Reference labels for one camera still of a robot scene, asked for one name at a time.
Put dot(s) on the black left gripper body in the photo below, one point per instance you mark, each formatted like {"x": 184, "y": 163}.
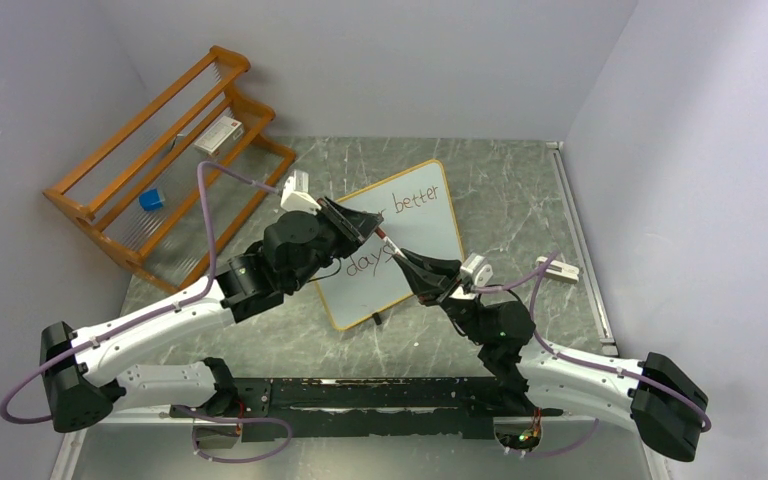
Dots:
{"x": 331, "y": 245}

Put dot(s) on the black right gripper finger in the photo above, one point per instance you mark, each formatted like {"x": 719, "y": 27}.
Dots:
{"x": 427, "y": 291}
{"x": 420, "y": 266}

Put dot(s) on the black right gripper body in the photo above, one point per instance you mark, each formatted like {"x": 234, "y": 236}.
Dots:
{"x": 459, "y": 307}

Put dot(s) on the white marker pen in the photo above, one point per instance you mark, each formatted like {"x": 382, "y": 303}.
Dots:
{"x": 394, "y": 249}

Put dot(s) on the yellow framed whiteboard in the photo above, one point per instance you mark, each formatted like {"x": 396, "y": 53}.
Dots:
{"x": 418, "y": 215}

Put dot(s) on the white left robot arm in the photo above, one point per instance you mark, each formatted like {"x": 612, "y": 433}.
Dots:
{"x": 95, "y": 371}

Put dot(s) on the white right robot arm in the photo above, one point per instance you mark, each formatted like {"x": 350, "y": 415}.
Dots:
{"x": 653, "y": 398}

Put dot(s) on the white whiteboard eraser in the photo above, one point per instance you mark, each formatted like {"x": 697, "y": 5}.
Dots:
{"x": 562, "y": 272}

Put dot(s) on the grey cardboard box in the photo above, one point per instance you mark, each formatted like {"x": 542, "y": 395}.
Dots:
{"x": 223, "y": 130}

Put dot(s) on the orange wooden rack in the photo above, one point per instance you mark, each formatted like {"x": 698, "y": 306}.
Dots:
{"x": 154, "y": 150}

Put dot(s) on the blue cube block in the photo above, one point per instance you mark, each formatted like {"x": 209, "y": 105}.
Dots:
{"x": 151, "y": 200}

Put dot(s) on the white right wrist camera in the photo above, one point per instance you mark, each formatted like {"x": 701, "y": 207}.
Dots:
{"x": 475, "y": 273}

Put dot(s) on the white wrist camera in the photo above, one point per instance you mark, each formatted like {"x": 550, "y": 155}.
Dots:
{"x": 475, "y": 273}
{"x": 295, "y": 194}

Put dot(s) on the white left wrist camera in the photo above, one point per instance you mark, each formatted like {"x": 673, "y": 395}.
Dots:
{"x": 295, "y": 194}

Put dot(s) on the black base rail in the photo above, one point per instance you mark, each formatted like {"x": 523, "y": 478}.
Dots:
{"x": 469, "y": 407}

